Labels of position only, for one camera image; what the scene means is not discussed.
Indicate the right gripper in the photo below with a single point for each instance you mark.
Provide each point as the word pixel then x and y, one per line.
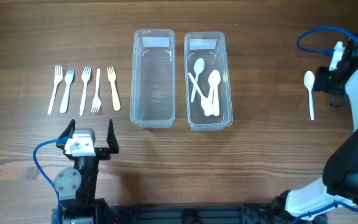
pixel 322 79

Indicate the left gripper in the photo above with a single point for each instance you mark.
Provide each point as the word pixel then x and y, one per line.
pixel 103 152

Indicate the translucent white spoon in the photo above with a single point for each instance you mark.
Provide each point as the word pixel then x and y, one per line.
pixel 308 83

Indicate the white fork tines down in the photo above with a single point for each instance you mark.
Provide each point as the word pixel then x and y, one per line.
pixel 96 102

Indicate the pale blue plastic fork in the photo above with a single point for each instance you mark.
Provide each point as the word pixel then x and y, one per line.
pixel 68 81

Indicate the long white plastic fork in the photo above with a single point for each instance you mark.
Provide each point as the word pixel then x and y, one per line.
pixel 86 75

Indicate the cream yellow plastic fork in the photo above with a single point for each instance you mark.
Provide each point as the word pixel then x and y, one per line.
pixel 115 98

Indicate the cream yellow plastic spoon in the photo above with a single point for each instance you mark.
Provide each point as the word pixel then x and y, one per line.
pixel 216 106

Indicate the white spoon bowl down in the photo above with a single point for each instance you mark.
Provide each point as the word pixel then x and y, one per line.
pixel 206 103

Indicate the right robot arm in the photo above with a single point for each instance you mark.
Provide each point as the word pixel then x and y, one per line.
pixel 338 185

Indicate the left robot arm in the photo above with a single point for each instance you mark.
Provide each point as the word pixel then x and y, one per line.
pixel 76 186

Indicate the left clear plastic container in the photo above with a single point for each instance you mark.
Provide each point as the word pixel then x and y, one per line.
pixel 153 78

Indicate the clear plastic container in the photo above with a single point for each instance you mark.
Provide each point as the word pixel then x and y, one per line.
pixel 153 78
pixel 211 46

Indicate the right clear plastic container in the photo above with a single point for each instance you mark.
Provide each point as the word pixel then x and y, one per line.
pixel 211 46

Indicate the thin white plastic fork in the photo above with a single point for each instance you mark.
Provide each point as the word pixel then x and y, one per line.
pixel 58 77

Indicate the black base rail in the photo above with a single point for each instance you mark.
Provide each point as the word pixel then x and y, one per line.
pixel 244 214

